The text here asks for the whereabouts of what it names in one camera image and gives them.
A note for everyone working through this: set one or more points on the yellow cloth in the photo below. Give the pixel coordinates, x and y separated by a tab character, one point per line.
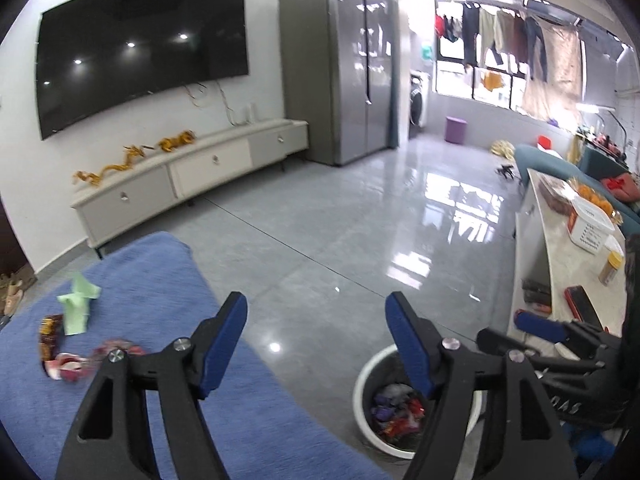
492	81

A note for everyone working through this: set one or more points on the red foil wrapper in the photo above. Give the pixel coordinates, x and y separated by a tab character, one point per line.
400	428

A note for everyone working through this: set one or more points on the golden tiger ornament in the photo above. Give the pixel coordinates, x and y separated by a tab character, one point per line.
176	141

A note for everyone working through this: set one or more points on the purple stool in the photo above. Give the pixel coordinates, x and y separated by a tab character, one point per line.
455	130

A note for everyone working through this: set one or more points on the clear food container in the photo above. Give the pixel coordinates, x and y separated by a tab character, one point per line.
555	195

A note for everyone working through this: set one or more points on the black toy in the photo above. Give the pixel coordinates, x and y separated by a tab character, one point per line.
506	171

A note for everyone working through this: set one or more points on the white marble table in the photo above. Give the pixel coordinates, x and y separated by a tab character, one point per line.
550	245

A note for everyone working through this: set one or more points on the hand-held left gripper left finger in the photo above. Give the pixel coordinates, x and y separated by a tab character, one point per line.
225	345

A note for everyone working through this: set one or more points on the white plastic basket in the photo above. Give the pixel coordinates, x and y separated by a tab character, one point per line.
590	230

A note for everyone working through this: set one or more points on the white bin with black liner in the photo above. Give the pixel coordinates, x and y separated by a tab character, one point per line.
365	390

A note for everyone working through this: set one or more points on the red cloth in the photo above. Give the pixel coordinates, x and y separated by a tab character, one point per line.
616	182

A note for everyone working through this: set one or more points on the teal sofa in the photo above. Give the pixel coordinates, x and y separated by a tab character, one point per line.
540	160

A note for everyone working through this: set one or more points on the white router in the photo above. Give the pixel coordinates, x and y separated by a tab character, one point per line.
247	114

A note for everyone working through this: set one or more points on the pile of oranges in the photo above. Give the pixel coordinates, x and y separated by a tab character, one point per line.
597	200

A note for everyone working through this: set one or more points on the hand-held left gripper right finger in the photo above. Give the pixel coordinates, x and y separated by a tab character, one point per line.
407	345

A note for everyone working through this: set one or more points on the red white wrapper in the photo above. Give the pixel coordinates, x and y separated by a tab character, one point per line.
70	367

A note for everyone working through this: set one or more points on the gold cloth bundle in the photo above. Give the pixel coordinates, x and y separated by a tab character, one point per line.
502	149

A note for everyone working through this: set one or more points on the red phone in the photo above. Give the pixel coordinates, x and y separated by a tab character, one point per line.
582	305

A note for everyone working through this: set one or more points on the white plastic wrapper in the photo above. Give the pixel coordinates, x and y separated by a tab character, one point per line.
400	391

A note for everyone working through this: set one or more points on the red cushion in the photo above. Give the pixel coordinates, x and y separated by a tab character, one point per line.
545	142

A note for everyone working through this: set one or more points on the black wall television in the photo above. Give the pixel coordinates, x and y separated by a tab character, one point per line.
140	55

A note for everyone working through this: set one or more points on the grey washing machine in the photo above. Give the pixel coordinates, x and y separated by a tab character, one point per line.
419	100

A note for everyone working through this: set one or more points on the grey double-door refrigerator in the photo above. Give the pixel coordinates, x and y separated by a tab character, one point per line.
330	70

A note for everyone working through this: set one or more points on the beige television cabinet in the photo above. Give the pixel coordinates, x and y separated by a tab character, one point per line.
210	162

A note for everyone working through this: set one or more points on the golden dragon ornament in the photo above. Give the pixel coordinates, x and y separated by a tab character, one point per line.
117	162

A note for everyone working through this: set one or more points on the beige shoes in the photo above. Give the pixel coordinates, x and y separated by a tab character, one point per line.
12	295

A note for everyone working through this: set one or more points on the row of hanging clothes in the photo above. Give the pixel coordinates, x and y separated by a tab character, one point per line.
500	35

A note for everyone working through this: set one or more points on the beige floral sheet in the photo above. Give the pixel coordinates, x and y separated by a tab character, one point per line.
555	75

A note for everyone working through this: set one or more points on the yellow-lid jar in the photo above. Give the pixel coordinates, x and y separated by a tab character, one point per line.
611	270

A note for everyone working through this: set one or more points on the green paper wrapper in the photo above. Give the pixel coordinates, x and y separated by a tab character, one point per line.
77	310

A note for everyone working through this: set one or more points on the green white wall dispenser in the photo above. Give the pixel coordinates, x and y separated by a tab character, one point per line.
425	53

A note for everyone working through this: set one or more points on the dark red snack wrapper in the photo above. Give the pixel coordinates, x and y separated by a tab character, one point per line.
50	337

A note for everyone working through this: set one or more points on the blue towel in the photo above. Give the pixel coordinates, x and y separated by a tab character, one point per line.
150	280

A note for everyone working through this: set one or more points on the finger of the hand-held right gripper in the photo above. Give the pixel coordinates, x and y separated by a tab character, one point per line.
540	322
500	341

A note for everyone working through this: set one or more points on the dark brown door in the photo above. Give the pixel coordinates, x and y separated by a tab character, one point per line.
10	240

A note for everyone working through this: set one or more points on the purple plastic wrapper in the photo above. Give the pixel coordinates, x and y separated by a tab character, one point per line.
385	410

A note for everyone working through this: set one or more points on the black-framed window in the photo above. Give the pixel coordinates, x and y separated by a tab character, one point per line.
452	75

